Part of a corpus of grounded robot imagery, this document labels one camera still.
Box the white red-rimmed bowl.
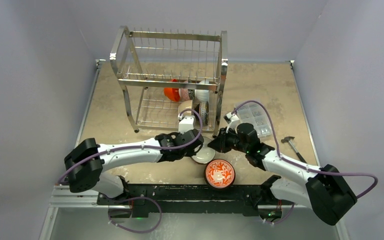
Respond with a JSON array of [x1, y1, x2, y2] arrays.
[[191, 136, 216, 165]]

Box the beige speckled bowl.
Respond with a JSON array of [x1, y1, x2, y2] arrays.
[[177, 100, 195, 117]]

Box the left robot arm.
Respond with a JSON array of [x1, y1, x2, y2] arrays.
[[58, 129, 204, 205]]

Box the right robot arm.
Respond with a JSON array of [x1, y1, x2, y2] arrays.
[[208, 123, 357, 226]]

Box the steel two-tier dish rack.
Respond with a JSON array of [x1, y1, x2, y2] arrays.
[[109, 25, 228, 134]]

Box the clear plastic screw box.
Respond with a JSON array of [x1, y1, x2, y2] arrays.
[[234, 102, 273, 138]]

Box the red floral pattern bowl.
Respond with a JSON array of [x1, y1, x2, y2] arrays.
[[204, 159, 236, 190]]

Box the black hex key tool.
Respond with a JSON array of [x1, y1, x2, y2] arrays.
[[281, 136, 307, 164]]

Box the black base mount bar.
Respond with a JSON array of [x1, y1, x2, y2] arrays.
[[97, 183, 290, 222]]

